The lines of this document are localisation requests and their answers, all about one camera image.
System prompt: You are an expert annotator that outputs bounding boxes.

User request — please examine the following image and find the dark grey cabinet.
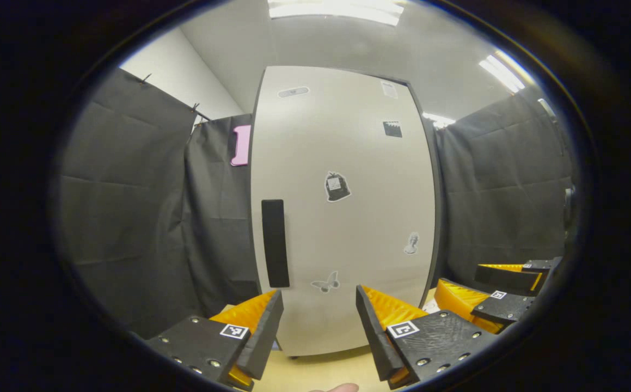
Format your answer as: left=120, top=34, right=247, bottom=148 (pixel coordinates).
left=247, top=64, right=446, bottom=360

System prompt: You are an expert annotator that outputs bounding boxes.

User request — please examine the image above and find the black backdrop cloth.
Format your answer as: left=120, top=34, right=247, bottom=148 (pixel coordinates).
left=57, top=68, right=574, bottom=338

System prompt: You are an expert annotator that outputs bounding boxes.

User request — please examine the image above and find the small ceiling light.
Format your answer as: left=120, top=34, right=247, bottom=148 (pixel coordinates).
left=422, top=112, right=457, bottom=130

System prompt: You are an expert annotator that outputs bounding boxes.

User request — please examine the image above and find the large ceiling light panel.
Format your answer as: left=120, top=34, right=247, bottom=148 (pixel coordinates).
left=267, top=0, right=406, bottom=27

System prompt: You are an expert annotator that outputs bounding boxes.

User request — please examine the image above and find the narrow ceiling light strip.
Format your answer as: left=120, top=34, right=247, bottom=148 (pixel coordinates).
left=479, top=51, right=526, bottom=94

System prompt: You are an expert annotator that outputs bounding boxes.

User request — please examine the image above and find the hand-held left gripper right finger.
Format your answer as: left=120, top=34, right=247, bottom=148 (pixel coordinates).
left=356, top=284, right=497, bottom=389

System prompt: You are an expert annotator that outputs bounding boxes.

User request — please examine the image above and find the grey cabinet door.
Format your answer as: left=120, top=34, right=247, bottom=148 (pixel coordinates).
left=250, top=65, right=438, bottom=357

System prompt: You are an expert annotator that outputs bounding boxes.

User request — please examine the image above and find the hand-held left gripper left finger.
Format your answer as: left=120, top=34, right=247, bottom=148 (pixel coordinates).
left=146, top=289, right=284, bottom=391

